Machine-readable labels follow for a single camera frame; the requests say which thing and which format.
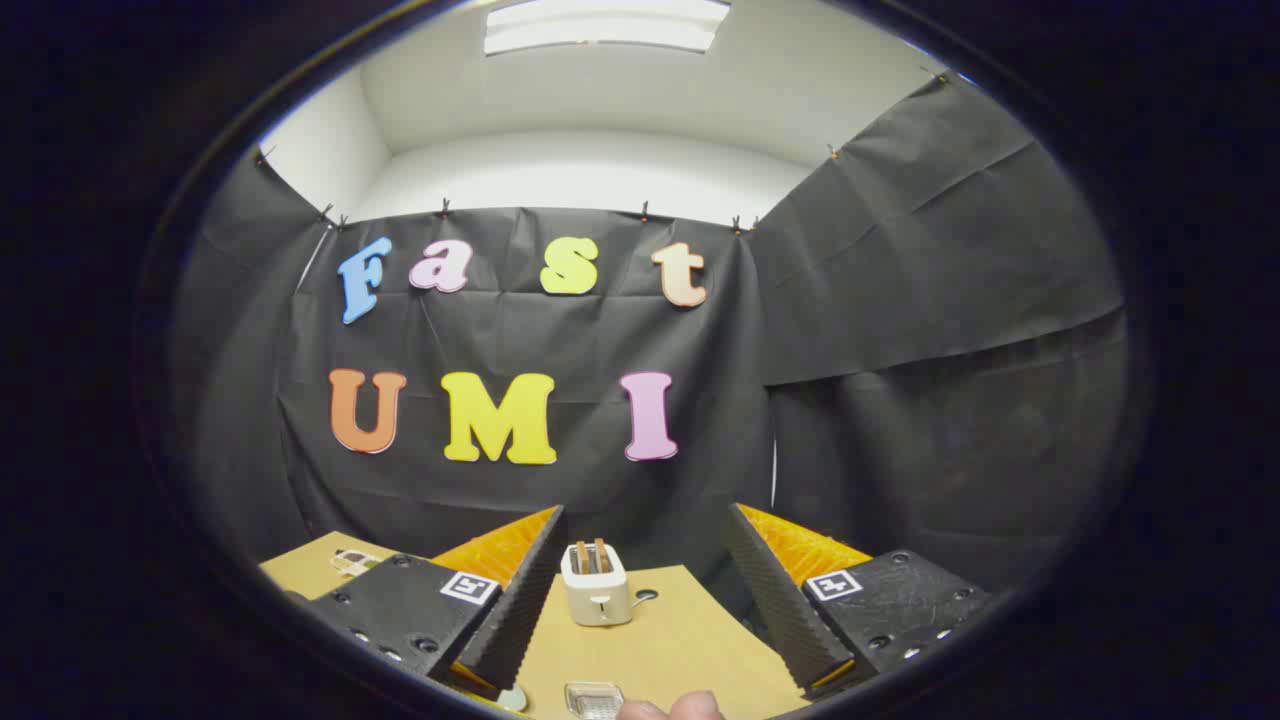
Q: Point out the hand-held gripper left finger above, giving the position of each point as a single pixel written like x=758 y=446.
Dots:
x=520 y=610

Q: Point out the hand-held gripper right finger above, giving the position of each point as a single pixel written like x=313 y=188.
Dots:
x=775 y=610

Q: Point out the white toaster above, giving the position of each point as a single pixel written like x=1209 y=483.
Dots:
x=597 y=598

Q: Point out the toast bread slice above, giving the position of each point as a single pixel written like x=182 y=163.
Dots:
x=581 y=557
x=602 y=555

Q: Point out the ceiling light panel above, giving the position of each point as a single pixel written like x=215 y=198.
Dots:
x=605 y=25

